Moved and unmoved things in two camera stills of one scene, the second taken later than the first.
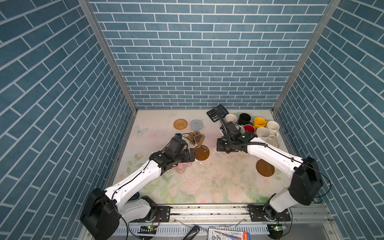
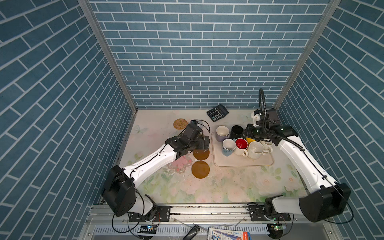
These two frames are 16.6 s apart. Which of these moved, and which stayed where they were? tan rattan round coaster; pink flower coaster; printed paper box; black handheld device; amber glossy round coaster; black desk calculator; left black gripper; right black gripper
Moved: right black gripper; left black gripper
Stayed: black handheld device; pink flower coaster; black desk calculator; amber glossy round coaster; printed paper box; tan rattan round coaster
